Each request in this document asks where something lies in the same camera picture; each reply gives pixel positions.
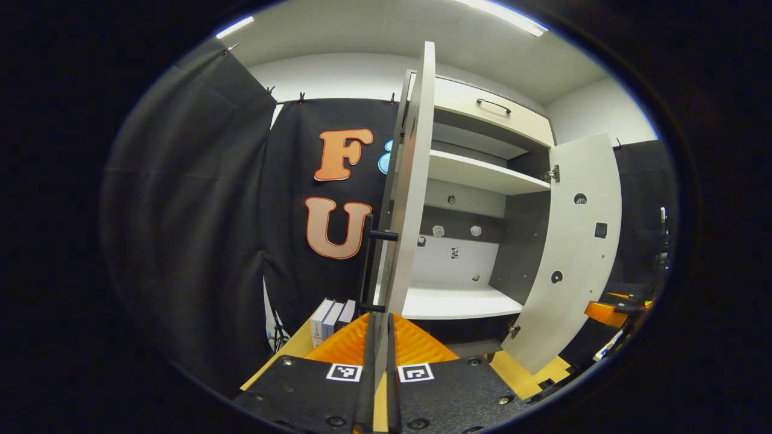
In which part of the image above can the white book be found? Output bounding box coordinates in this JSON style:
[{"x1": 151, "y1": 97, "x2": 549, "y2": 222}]
[{"x1": 310, "y1": 298, "x2": 334, "y2": 348}]

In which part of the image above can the shoe cabinet door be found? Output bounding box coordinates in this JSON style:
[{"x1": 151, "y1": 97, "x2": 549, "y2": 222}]
[
  {"x1": 501, "y1": 133, "x2": 623, "y2": 376},
  {"x1": 360, "y1": 41, "x2": 436, "y2": 386}
]

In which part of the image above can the beige double-door shoe cabinet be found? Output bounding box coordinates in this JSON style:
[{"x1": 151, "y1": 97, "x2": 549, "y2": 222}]
[{"x1": 386, "y1": 69, "x2": 555, "y2": 359}]

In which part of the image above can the light blue book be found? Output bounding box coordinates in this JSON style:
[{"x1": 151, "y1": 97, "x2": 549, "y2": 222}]
[{"x1": 321, "y1": 300, "x2": 346, "y2": 341}]

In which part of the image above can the black tripod stand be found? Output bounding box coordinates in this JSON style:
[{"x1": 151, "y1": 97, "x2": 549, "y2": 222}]
[{"x1": 269, "y1": 307, "x2": 291, "y2": 353}]

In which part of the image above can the row of black cloth clips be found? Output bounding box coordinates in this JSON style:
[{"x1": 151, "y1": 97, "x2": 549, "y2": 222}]
[{"x1": 226, "y1": 42, "x2": 625, "y2": 150}]

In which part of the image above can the black backdrop cloth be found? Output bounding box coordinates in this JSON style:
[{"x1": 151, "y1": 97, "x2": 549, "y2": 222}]
[{"x1": 100, "y1": 39, "x2": 679, "y2": 398}]

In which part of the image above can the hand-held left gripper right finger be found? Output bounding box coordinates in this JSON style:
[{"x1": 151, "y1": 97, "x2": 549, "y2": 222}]
[{"x1": 386, "y1": 313, "x2": 531, "y2": 434}]

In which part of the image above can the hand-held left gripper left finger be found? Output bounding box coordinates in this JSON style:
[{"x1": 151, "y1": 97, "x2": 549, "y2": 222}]
[{"x1": 234, "y1": 312, "x2": 376, "y2": 434}]

